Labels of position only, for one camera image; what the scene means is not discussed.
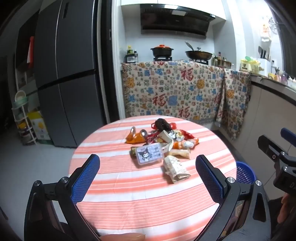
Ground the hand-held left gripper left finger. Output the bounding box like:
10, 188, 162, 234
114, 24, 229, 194
24, 154, 102, 241

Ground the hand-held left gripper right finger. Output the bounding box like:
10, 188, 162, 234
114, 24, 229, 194
195, 155, 271, 241

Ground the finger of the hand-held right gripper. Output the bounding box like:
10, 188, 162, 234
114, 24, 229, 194
280, 127, 296, 145
257, 135, 296, 167

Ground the blue plastic basket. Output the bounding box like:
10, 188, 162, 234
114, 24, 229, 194
235, 161, 256, 184

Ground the beige paper carton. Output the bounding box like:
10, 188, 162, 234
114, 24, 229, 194
163, 156, 191, 184

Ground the beige snack wrapper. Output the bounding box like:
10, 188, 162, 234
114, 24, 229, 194
168, 149, 190, 159

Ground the orange white snack wrapper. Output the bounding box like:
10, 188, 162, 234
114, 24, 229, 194
173, 138, 200, 150

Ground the small dark red wrapper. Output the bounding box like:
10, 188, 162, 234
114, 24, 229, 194
179, 129, 194, 140

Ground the yellow silver snack wrapper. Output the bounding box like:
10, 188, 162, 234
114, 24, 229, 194
167, 129, 185, 141

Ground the purple cartoon tissue packet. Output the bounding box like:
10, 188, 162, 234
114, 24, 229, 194
135, 143, 164, 167

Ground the black mesh ball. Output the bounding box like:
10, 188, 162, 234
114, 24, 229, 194
154, 118, 173, 131

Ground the person's right hand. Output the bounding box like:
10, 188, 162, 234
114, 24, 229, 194
277, 192, 296, 224

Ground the person's left hand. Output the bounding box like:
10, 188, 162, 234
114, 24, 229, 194
99, 233, 146, 241

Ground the white kitchen cabinet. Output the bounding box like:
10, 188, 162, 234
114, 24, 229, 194
245, 75, 296, 163

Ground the narrow printed cloth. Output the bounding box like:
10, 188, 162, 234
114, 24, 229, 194
214, 70, 252, 141

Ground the pink striped tablecloth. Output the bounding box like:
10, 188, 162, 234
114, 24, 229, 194
68, 116, 237, 237

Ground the yellow cardboard box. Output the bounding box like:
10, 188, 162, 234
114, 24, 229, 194
27, 111, 52, 145

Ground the white knife holder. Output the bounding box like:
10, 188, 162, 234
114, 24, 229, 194
257, 46, 271, 76

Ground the yellow green container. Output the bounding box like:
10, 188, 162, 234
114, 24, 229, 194
240, 56, 259, 73

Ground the white tiered storage rack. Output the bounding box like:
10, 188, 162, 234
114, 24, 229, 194
11, 90, 38, 146

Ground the steel pot with lid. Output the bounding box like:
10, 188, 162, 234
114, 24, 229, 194
216, 58, 234, 69

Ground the large printed cloth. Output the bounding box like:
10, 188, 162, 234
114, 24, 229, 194
121, 60, 226, 123

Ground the black wok with lid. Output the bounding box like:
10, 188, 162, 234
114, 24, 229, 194
184, 42, 213, 60

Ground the black seasoning rack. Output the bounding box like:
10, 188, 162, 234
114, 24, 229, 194
125, 52, 138, 63

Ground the black gas stove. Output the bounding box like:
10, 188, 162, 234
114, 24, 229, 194
153, 56, 209, 65

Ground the grey refrigerator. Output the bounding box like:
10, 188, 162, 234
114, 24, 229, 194
33, 0, 111, 149

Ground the red hanging cloth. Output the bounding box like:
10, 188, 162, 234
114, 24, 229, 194
27, 36, 35, 69

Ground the black clay pot orange lid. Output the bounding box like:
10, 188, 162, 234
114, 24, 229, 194
150, 44, 173, 57

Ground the black range hood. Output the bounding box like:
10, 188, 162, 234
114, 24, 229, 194
140, 3, 216, 37

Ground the yellow white wall hanging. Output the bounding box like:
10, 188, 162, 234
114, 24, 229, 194
260, 22, 272, 42

